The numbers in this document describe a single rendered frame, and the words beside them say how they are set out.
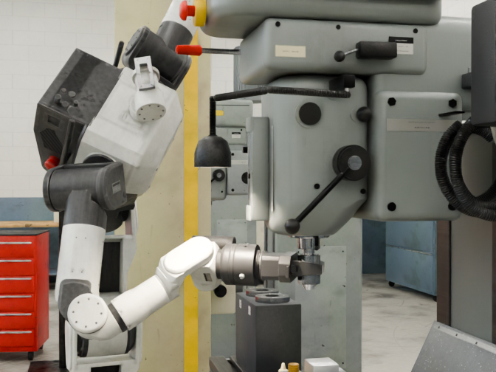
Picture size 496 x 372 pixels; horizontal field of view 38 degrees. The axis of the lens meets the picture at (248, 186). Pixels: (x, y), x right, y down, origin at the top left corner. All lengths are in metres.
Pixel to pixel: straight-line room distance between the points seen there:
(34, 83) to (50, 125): 8.84
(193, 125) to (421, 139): 1.85
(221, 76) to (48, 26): 2.53
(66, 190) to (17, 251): 4.38
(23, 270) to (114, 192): 4.40
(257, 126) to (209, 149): 0.14
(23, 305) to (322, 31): 4.83
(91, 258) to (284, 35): 0.60
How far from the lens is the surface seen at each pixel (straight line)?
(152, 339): 3.24
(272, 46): 1.38
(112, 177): 1.57
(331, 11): 1.42
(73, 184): 1.57
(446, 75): 1.51
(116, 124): 1.66
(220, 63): 10.75
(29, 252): 5.92
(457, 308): 1.73
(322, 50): 1.41
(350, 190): 1.43
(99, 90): 1.71
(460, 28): 1.55
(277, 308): 1.82
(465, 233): 1.68
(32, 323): 6.00
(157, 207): 3.17
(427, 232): 8.84
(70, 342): 2.01
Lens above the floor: 1.42
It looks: level
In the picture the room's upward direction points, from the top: straight up
